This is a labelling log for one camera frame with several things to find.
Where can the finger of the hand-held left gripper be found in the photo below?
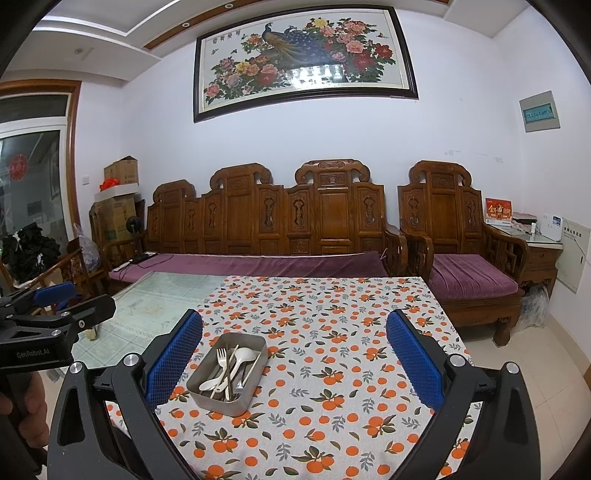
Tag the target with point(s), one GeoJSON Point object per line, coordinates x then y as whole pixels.
{"type": "Point", "coordinates": [97, 310]}
{"type": "Point", "coordinates": [55, 293]}

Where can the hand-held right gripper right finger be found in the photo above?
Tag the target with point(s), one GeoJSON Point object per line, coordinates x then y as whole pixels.
{"type": "Point", "coordinates": [415, 360]}

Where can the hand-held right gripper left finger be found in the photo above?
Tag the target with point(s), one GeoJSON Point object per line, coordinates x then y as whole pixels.
{"type": "Point", "coordinates": [173, 357]}

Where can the white plastic spoon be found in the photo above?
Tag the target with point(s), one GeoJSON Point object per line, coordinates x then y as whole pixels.
{"type": "Point", "coordinates": [244, 355]}
{"type": "Point", "coordinates": [207, 385]}

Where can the white plastic fork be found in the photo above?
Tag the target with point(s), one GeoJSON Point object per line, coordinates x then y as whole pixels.
{"type": "Point", "coordinates": [221, 354]}

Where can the brown chopstick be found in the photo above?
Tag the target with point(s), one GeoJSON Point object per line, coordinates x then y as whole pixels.
{"type": "Point", "coordinates": [228, 374]}

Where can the cream chopstick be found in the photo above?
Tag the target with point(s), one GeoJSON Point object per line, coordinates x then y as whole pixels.
{"type": "Point", "coordinates": [253, 367]}
{"type": "Point", "coordinates": [231, 362]}

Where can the metal tray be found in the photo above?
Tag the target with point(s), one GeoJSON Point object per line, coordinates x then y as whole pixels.
{"type": "Point", "coordinates": [217, 399]}

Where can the metal fork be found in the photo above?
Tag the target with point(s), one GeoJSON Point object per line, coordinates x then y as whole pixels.
{"type": "Point", "coordinates": [240, 385]}

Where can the person's left hand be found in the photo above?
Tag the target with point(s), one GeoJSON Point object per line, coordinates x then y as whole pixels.
{"type": "Point", "coordinates": [37, 401]}

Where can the light wooden chair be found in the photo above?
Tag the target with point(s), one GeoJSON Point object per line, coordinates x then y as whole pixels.
{"type": "Point", "coordinates": [64, 263]}

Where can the pile of black clothes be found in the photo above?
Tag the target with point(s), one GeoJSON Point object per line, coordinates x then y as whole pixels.
{"type": "Point", "coordinates": [27, 251]}

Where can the white remote control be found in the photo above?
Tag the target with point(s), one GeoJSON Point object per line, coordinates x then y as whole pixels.
{"type": "Point", "coordinates": [123, 265]}

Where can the clear plastic bag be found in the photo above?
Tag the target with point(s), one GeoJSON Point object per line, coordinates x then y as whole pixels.
{"type": "Point", "coordinates": [90, 254]}
{"type": "Point", "coordinates": [533, 307]}

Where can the large cardboard box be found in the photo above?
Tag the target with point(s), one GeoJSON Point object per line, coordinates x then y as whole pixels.
{"type": "Point", "coordinates": [113, 221]}

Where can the square purple armchair cushion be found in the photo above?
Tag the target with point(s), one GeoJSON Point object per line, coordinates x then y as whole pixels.
{"type": "Point", "coordinates": [471, 277]}

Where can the orange print tablecloth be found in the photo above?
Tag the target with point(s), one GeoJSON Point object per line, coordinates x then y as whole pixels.
{"type": "Point", "coordinates": [323, 415]}

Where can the white flat box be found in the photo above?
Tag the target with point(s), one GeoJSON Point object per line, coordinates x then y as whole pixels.
{"type": "Point", "coordinates": [117, 191]}

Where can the orange plastic bag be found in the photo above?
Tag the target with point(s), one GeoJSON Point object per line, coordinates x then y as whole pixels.
{"type": "Point", "coordinates": [109, 184]}

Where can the red paper window decoration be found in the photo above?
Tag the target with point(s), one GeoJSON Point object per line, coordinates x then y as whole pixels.
{"type": "Point", "coordinates": [17, 167]}

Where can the long purple bench cushion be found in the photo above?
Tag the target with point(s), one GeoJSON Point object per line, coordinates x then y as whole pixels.
{"type": "Point", "coordinates": [277, 265]}

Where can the small cardboard box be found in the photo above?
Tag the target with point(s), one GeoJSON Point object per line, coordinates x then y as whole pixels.
{"type": "Point", "coordinates": [124, 170]}

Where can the carved wooden armchair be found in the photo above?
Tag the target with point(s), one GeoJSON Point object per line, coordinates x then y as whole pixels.
{"type": "Point", "coordinates": [443, 217]}

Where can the wooden side table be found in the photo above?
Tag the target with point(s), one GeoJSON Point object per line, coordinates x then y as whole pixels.
{"type": "Point", "coordinates": [540, 263]}

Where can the carved wooden sofa bench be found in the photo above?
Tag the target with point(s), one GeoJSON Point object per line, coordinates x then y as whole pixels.
{"type": "Point", "coordinates": [332, 217]}

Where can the small flat box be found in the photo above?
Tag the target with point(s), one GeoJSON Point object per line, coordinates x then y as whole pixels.
{"type": "Point", "coordinates": [525, 218]}

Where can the white router box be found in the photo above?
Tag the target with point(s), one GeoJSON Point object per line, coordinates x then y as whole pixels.
{"type": "Point", "coordinates": [551, 226]}

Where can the grey electrical panel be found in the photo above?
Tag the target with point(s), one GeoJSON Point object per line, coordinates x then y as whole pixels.
{"type": "Point", "coordinates": [539, 112]}

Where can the framed peacock flower painting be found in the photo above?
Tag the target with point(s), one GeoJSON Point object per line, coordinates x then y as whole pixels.
{"type": "Point", "coordinates": [300, 55]}

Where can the wooden door frame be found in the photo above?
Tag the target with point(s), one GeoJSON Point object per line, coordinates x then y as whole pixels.
{"type": "Point", "coordinates": [71, 161]}

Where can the white wall distribution box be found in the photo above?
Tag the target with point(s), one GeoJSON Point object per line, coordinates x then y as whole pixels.
{"type": "Point", "coordinates": [572, 254]}

